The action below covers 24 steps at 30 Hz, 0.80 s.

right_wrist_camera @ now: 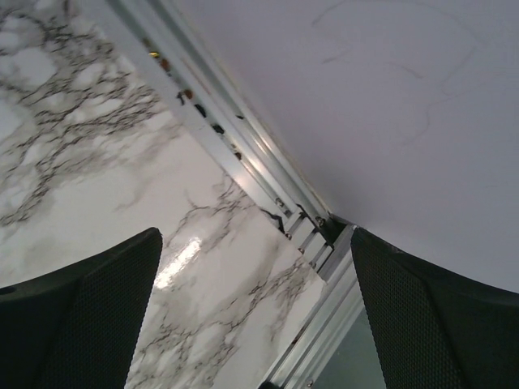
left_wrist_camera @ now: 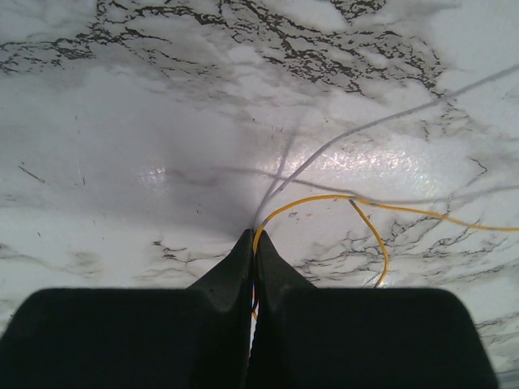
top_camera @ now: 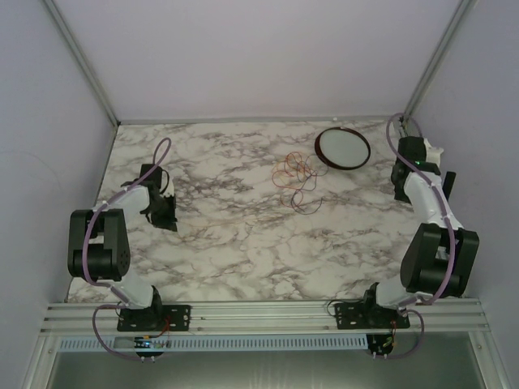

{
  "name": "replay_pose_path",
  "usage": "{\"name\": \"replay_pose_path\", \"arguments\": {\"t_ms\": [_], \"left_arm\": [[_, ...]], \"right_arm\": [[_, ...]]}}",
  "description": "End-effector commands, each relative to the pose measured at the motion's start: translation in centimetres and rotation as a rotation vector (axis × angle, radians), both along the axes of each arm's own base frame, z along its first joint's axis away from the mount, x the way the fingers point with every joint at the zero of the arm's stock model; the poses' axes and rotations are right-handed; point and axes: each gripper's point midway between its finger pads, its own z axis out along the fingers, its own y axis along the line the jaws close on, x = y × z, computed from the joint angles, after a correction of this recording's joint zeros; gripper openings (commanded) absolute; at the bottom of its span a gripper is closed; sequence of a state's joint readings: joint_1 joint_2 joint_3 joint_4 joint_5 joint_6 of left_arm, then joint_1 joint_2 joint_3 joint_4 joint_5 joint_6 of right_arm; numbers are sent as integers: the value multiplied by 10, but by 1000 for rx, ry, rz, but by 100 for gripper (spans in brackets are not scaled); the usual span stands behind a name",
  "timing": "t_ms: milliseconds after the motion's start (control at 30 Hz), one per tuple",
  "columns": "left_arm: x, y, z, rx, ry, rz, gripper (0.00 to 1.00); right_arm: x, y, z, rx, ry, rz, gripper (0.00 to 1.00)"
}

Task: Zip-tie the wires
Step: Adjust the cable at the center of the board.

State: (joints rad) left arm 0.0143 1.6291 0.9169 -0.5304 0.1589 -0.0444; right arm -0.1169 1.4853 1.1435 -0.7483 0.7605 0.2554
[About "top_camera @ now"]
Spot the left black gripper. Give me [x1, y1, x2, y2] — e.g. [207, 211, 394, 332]
[145, 193, 178, 232]

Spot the coloured wire bundle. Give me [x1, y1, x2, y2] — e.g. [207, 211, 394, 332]
[270, 151, 328, 216]

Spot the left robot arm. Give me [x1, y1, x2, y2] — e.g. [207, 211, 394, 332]
[67, 164, 178, 331]

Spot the right aluminium corner post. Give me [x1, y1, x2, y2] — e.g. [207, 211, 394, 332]
[401, 0, 477, 120]

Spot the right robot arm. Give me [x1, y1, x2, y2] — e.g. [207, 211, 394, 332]
[362, 136, 479, 328]

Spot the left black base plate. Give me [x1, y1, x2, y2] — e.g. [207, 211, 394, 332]
[117, 304, 191, 332]

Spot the grey slotted cable duct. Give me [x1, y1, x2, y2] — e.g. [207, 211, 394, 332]
[58, 334, 368, 353]

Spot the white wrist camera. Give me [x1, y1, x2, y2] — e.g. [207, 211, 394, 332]
[423, 138, 444, 168]
[160, 169, 175, 198]

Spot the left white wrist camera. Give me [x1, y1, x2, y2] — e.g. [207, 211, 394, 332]
[160, 169, 175, 198]

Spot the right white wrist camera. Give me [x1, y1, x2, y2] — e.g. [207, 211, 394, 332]
[423, 138, 444, 168]

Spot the left aluminium corner post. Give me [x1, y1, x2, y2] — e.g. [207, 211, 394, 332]
[41, 0, 120, 128]

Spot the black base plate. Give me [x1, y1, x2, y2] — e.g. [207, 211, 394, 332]
[117, 304, 191, 332]
[333, 301, 410, 330]

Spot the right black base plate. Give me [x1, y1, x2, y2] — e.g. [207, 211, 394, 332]
[333, 301, 410, 330]

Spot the round brown-rimmed dish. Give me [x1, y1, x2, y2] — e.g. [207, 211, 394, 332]
[314, 127, 371, 170]

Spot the aluminium front rail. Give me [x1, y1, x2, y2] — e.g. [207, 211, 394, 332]
[40, 298, 490, 336]

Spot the aluminium corner post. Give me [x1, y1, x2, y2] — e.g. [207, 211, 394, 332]
[41, 0, 120, 128]
[401, 0, 477, 120]

